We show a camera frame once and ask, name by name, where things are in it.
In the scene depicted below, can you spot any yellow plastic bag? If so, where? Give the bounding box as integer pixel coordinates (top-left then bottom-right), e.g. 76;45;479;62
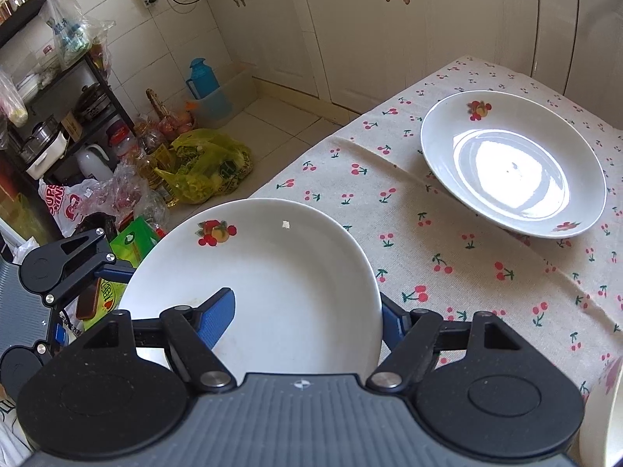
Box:
155;129;253;205

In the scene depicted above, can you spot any white kettle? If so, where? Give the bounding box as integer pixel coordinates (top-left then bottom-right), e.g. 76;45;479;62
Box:
76;144;113;183

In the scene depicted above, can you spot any pink floral bowl right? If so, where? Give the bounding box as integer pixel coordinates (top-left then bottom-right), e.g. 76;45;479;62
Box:
579;356;623;467

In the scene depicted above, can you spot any green carton box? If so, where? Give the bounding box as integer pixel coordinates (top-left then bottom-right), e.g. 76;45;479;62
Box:
110;216;164;268

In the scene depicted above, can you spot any black storage shelf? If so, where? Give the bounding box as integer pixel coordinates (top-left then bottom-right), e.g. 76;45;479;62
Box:
0;0;137;245

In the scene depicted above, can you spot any blue thermos jug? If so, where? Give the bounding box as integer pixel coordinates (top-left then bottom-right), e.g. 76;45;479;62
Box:
186;58;220;99

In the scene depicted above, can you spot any cherry print tablecloth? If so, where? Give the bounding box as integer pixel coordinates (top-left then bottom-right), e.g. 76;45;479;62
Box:
250;56;622;397

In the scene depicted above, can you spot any far white fruit plate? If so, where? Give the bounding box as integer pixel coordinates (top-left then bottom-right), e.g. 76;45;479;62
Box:
420;90;607;239

